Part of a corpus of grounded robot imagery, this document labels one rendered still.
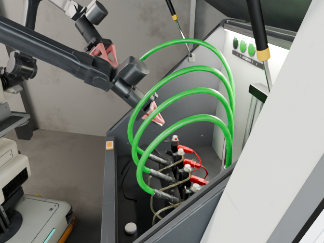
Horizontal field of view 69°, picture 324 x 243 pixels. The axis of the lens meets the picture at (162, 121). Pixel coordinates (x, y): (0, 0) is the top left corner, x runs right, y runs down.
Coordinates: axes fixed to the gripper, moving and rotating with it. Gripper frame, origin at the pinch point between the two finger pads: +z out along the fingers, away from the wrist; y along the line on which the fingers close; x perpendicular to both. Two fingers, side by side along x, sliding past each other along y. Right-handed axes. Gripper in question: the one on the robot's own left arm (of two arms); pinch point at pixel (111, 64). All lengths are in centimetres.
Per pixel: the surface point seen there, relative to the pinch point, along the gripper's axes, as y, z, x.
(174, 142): -2.8, 36.7, -4.0
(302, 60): -37, 35, -45
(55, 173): 78, 3, 163
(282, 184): -41, 47, -34
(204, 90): -19.1, 29.1, -27.1
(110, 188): -14.1, 36.8, 20.9
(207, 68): -11.6, 24.5, -29.1
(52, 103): 131, -73, 168
